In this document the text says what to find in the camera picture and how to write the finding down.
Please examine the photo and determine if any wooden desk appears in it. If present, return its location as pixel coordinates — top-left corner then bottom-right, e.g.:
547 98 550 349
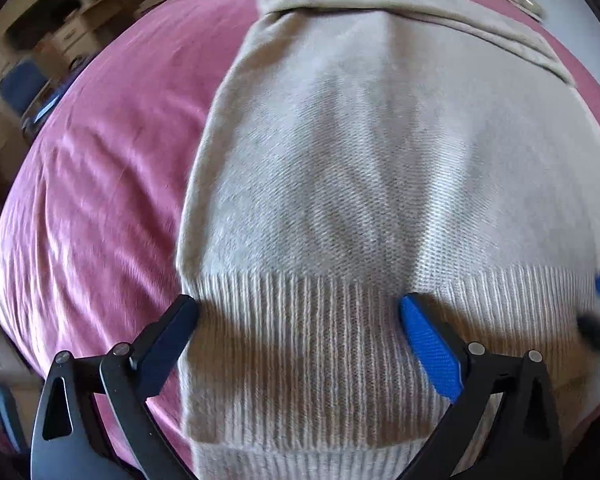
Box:
5 0 146 61

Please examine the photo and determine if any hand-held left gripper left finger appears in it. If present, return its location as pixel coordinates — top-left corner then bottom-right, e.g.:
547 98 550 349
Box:
30 295 200 480

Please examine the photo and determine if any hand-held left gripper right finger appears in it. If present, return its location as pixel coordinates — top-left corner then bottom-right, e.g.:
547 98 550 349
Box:
395 292 563 480

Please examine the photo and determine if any blue metal-frame chair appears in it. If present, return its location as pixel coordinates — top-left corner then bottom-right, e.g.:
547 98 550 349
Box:
0 57 61 131

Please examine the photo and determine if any pink fleece bed blanket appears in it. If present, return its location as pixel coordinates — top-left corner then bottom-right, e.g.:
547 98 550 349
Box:
0 0 600 466

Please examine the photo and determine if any black monitor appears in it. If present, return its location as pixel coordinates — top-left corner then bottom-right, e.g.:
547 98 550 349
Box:
5 7 81 51

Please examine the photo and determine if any cream knit sweater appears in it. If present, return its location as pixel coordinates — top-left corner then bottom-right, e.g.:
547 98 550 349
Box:
176 0 600 480

